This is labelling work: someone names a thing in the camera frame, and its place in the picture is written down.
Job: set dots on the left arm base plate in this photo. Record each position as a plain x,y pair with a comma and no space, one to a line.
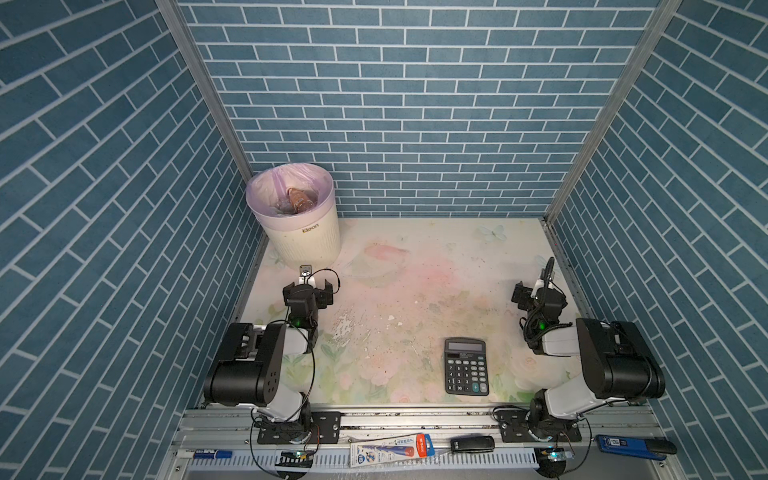
321,427

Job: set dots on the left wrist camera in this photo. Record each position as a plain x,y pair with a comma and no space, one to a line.
306,275

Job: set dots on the aluminium rail frame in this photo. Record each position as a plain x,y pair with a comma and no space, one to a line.
232,429

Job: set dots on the black car key fob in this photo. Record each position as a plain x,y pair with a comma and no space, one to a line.
475,444

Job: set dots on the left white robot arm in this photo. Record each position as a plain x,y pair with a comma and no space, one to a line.
246,370

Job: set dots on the white plastic trash bin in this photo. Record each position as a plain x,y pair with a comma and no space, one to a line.
318,245

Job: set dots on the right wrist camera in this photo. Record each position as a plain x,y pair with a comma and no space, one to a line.
541,282

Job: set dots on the small circuit board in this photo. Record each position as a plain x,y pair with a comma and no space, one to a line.
553,456
295,459

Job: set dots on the blue black utility tool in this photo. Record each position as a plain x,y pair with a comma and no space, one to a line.
643,448

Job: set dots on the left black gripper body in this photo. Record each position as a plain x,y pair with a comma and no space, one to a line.
318,302

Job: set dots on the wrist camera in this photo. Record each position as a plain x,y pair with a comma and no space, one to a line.
306,275
541,282

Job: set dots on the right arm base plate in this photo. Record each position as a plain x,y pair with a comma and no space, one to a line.
518,425

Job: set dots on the red white toothpaste box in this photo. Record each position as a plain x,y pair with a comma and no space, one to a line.
403,448

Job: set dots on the black desk calculator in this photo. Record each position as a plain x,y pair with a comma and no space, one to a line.
465,367

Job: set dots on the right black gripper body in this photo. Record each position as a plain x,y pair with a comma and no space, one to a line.
527,303

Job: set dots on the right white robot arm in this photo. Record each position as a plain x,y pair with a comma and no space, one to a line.
616,362

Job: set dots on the right small circuit board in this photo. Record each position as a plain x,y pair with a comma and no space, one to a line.
553,456

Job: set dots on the blue marker pen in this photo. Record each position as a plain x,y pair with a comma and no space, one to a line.
212,454

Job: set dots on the left small circuit board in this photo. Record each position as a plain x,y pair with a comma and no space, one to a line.
295,459

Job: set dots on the pink bin liner bag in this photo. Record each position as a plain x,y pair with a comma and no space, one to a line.
267,195

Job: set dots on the brown coffee bottle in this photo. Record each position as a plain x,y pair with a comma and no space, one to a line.
301,201

